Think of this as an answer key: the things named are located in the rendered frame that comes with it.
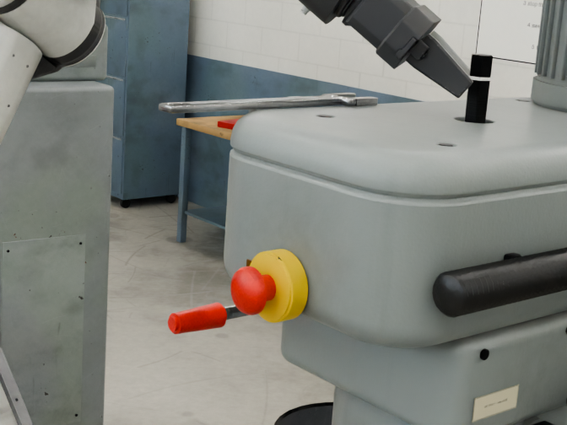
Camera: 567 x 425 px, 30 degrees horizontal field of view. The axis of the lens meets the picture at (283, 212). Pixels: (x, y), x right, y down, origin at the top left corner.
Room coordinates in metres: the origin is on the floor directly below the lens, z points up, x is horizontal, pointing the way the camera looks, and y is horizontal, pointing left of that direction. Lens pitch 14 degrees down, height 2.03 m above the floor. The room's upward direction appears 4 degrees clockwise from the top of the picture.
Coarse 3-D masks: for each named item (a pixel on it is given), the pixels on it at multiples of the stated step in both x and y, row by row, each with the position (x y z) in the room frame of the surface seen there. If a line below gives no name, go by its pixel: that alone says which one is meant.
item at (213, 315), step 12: (180, 312) 0.90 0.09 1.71; (192, 312) 0.91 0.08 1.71; (204, 312) 0.91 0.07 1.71; (216, 312) 0.92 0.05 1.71; (228, 312) 0.93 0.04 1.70; (240, 312) 0.94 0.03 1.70; (168, 324) 0.90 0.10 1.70; (180, 324) 0.89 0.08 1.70; (192, 324) 0.90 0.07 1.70; (204, 324) 0.91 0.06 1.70; (216, 324) 0.92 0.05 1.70
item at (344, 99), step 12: (312, 96) 1.03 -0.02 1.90; (324, 96) 1.03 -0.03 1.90; (336, 96) 1.04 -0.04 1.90; (348, 96) 1.07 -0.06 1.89; (168, 108) 0.90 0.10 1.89; (180, 108) 0.90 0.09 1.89; (192, 108) 0.91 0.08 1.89; (204, 108) 0.92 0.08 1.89; (216, 108) 0.93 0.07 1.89; (228, 108) 0.94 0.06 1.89; (240, 108) 0.95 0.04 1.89; (252, 108) 0.96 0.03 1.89; (264, 108) 0.97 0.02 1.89
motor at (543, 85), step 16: (544, 0) 1.17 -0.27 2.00; (560, 0) 1.12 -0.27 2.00; (544, 16) 1.15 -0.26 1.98; (560, 16) 1.12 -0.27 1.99; (544, 32) 1.15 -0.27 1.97; (560, 32) 1.12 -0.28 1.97; (544, 48) 1.14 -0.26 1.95; (560, 48) 1.12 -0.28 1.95; (544, 64) 1.14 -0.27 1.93; (560, 64) 1.12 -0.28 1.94; (544, 80) 1.14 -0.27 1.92; (560, 80) 1.11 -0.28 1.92; (544, 96) 1.13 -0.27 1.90; (560, 96) 1.10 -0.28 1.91
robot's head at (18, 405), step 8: (0, 352) 0.81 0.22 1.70; (0, 360) 0.81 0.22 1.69; (0, 368) 0.81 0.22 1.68; (8, 368) 0.81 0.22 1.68; (0, 376) 0.81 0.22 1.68; (8, 376) 0.81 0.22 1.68; (8, 384) 0.81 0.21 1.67; (16, 384) 0.81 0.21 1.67; (8, 392) 0.80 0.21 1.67; (16, 392) 0.81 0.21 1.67; (8, 400) 0.80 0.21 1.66; (16, 400) 0.81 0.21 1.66; (16, 408) 0.80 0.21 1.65; (24, 408) 0.80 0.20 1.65; (16, 416) 0.80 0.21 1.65; (24, 416) 0.80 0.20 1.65; (24, 424) 0.80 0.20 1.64; (32, 424) 0.80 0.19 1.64
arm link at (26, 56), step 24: (0, 0) 1.04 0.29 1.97; (24, 0) 1.04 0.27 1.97; (0, 24) 1.06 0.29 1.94; (0, 48) 1.05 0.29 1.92; (24, 48) 1.07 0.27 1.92; (0, 72) 1.05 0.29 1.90; (24, 72) 1.07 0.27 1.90; (48, 72) 1.12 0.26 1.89; (0, 96) 1.05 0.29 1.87; (0, 120) 1.05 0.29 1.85
